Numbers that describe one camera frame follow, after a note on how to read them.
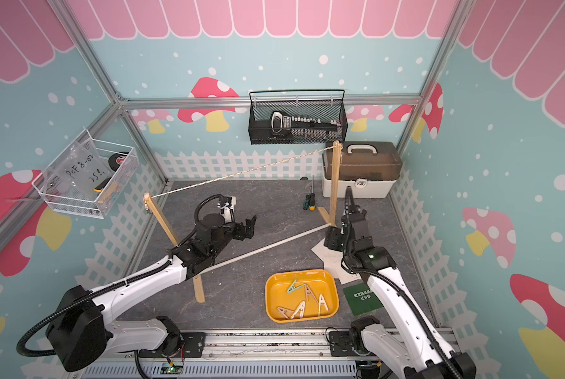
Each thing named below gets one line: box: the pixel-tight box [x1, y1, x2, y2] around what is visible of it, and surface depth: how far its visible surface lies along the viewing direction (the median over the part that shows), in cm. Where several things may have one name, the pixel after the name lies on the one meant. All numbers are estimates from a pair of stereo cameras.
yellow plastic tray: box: [265, 270, 340, 323], surface depth 85 cm
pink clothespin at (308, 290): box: [304, 284, 319, 305], surface depth 86 cm
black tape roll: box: [108, 153, 128, 172], surface depth 82 cm
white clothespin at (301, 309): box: [290, 300, 306, 319], surface depth 81 cm
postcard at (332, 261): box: [310, 237, 358, 281], surface depth 92 cm
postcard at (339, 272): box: [322, 257, 362, 286], surface depth 90 cm
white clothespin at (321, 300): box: [318, 293, 330, 316], surface depth 84 cm
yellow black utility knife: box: [93, 176, 112, 193], surface depth 67 cm
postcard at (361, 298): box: [343, 282, 384, 316], surface depth 86 cm
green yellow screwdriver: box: [303, 174, 317, 211], surface depth 111 cm
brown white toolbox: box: [321, 141, 403, 199], surface depth 105 cm
